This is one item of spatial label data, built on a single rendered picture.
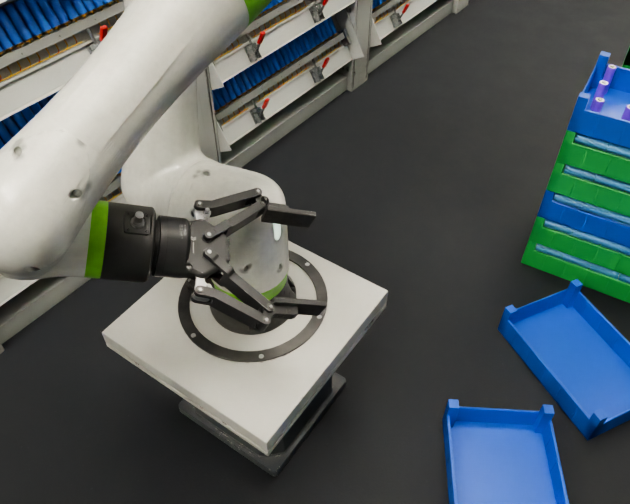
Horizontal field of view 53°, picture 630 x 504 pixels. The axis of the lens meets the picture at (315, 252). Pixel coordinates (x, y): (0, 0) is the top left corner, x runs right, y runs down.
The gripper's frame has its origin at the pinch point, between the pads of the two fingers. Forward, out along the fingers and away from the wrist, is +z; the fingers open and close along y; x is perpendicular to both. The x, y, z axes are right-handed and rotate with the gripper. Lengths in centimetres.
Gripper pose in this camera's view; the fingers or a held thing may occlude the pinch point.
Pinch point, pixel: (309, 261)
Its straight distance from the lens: 84.8
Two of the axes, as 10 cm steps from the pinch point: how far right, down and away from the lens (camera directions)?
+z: 9.3, 1.0, 3.6
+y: -1.0, -8.6, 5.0
